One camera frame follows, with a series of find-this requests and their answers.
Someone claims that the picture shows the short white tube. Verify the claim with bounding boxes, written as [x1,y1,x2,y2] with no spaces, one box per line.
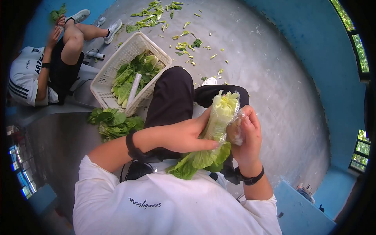
[86,51,106,60]

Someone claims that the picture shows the pile of dark leafy greens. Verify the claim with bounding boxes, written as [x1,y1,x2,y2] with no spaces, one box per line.
[87,107,145,143]

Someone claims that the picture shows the white cling film roll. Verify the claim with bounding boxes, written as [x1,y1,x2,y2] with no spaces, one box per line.
[125,73,143,109]

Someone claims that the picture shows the pale green napa cabbage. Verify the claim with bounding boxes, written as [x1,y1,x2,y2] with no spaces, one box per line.
[166,90,242,180]

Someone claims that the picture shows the person's right thumb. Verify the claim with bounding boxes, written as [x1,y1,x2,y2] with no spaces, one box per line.
[228,115,249,146]

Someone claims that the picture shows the scattered green leaf scraps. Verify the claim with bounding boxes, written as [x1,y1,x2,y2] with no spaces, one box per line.
[117,0,230,86]

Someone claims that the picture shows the grey metal object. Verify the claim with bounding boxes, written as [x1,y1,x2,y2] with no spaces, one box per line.
[296,183,315,204]

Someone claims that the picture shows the person's left index finger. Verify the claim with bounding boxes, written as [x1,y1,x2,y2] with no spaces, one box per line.
[194,106,213,133]

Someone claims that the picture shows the blue concrete ledge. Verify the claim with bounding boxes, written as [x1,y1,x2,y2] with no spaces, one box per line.
[273,180,337,235]

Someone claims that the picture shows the barred window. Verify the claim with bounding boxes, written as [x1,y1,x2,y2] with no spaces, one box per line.
[349,129,371,173]
[8,143,38,200]
[329,0,370,74]

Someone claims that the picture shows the person's left thumb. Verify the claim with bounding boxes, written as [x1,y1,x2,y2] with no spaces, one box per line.
[185,138,220,153]

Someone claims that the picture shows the person's right hand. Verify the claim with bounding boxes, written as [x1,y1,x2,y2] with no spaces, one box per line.
[227,105,263,170]

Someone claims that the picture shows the heap of basket greens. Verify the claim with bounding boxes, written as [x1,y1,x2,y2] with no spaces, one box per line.
[111,50,165,108]

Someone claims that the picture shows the white plastic basket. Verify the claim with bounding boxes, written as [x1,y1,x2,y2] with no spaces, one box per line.
[90,31,173,117]

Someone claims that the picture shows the small leafy green bunch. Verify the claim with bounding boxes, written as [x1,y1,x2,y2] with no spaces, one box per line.
[49,3,68,23]

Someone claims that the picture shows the person's right fingers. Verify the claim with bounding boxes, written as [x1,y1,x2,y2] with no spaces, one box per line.
[241,105,261,124]

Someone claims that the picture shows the person's legs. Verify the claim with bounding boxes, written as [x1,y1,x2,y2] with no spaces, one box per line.
[143,66,250,160]

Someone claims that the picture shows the clear cling film sheet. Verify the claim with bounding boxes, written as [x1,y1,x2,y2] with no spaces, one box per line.
[226,108,247,146]

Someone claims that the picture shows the person's body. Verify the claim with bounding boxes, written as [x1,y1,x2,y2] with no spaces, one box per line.
[72,155,282,235]

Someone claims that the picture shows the black wrist band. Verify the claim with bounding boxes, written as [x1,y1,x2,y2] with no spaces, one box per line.
[234,166,265,186]
[125,130,155,163]

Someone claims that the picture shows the person's left hand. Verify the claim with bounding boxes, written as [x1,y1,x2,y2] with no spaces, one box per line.
[153,106,220,153]

